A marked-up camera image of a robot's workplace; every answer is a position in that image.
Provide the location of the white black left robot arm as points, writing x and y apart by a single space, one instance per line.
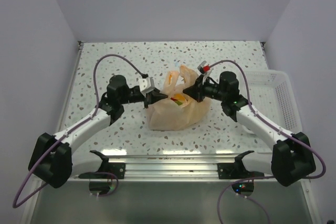
52 159

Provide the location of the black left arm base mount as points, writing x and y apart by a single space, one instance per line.
99 166

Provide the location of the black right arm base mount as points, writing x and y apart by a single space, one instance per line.
236 170

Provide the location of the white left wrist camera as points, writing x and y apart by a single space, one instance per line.
146 85

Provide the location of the white perforated plastic basket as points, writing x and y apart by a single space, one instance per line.
271 93

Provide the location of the banana print plastic bag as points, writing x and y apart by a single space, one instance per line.
166 115

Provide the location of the aluminium table frame rail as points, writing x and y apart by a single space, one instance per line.
190 154

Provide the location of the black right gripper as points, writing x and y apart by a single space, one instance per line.
196 91

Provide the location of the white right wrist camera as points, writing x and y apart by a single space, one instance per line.
205 70

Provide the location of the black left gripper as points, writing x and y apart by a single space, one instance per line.
153 97

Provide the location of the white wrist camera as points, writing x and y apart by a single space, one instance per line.
205 70
146 85

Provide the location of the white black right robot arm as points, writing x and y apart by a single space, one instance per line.
290 159

